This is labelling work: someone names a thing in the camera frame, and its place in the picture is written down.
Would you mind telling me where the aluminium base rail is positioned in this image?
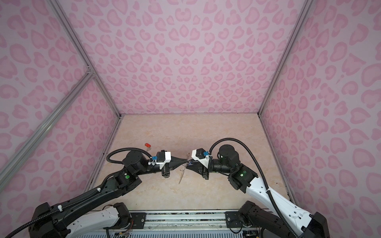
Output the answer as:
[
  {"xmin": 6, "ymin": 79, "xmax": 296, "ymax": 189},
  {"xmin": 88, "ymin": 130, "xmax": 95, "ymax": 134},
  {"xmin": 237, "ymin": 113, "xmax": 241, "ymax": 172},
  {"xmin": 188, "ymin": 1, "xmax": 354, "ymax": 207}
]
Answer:
[{"xmin": 98, "ymin": 209, "xmax": 313, "ymax": 238}]

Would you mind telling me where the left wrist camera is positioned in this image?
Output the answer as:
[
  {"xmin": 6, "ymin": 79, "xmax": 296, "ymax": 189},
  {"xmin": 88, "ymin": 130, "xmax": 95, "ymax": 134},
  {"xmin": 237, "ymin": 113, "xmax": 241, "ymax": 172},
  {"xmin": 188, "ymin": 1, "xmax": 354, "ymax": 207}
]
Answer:
[{"xmin": 148, "ymin": 151, "xmax": 172, "ymax": 170}]

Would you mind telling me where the diagonal aluminium frame bar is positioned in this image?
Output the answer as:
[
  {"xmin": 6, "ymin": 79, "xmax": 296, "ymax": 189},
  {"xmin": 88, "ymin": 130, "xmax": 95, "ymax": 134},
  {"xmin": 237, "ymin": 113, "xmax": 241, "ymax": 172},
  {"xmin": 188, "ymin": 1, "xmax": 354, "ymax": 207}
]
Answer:
[{"xmin": 1, "ymin": 70, "xmax": 93, "ymax": 191}]

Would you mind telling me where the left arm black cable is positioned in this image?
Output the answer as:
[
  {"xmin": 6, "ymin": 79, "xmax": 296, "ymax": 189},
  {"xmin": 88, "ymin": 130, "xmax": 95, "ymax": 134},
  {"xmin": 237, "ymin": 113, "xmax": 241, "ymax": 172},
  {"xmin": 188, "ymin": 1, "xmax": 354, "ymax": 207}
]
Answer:
[{"xmin": 4, "ymin": 147, "xmax": 152, "ymax": 238}]

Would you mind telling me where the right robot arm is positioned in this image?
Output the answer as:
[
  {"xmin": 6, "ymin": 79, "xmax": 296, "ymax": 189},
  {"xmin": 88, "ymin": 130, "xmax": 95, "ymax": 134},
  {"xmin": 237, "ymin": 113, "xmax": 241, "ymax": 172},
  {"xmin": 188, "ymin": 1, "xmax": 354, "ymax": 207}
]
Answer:
[{"xmin": 187, "ymin": 144, "xmax": 330, "ymax": 238}]

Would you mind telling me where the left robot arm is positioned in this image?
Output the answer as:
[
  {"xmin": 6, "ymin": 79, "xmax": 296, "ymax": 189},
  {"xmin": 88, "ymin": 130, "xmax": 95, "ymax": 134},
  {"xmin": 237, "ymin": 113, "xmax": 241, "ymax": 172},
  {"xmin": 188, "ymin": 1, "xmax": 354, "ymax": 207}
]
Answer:
[{"xmin": 28, "ymin": 147, "xmax": 187, "ymax": 238}]

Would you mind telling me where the metal perforated ring disc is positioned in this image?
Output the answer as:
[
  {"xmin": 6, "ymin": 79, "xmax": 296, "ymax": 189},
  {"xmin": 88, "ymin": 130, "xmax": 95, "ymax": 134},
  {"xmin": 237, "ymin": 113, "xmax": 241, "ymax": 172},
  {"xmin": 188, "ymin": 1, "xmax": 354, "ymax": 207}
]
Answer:
[{"xmin": 178, "ymin": 153, "xmax": 191, "ymax": 184}]

